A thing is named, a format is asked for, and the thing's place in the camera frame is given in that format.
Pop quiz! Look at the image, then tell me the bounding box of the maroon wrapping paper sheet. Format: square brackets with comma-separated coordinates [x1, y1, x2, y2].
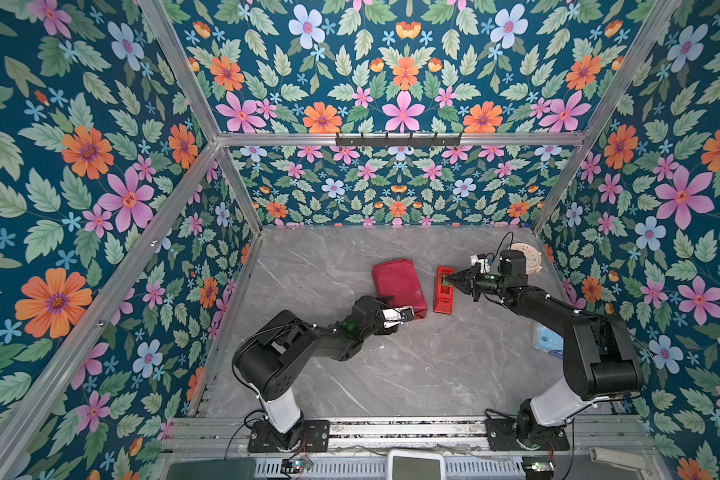
[371, 259, 428, 320]

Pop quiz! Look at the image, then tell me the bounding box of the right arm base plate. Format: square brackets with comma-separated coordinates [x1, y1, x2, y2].
[484, 418, 571, 451]

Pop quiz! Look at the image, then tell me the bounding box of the white power strip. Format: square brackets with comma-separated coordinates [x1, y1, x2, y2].
[589, 447, 650, 472]

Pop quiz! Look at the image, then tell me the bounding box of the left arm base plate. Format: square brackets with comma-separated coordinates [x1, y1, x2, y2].
[247, 420, 331, 453]

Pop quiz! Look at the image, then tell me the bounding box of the red tape dispenser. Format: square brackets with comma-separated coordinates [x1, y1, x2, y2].
[433, 266, 455, 315]

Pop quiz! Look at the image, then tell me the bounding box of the dark green pad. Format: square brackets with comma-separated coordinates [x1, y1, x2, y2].
[166, 458, 257, 480]

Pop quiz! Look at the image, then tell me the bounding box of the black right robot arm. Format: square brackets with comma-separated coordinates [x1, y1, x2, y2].
[445, 249, 644, 449]

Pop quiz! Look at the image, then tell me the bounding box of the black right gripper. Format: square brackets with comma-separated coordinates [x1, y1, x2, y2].
[446, 263, 509, 301]

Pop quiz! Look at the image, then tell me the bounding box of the black hook rail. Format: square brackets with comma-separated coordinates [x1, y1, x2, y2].
[334, 132, 462, 149]

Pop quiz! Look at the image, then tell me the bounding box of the white screen device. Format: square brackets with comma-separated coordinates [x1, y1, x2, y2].
[386, 449, 446, 480]

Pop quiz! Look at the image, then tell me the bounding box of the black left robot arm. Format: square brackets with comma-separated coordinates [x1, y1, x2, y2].
[231, 296, 414, 451]

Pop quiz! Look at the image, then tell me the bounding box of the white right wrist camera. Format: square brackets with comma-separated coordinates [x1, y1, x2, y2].
[470, 253, 494, 273]

